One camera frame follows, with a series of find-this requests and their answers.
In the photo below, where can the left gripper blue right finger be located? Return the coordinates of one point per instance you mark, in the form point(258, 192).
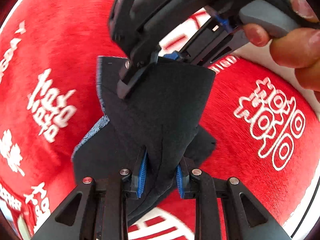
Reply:
point(225, 202)

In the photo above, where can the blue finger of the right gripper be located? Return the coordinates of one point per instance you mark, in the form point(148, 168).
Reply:
point(175, 55)
point(131, 73)

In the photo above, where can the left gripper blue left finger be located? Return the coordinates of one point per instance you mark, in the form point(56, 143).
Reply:
point(96, 209)

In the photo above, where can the black pants with grey lining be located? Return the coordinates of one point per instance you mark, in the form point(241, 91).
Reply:
point(161, 114)

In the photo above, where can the person's right hand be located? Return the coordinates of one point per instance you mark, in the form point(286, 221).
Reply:
point(299, 50)

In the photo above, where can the red blanket with white characters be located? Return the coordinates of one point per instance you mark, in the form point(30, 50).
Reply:
point(265, 130)

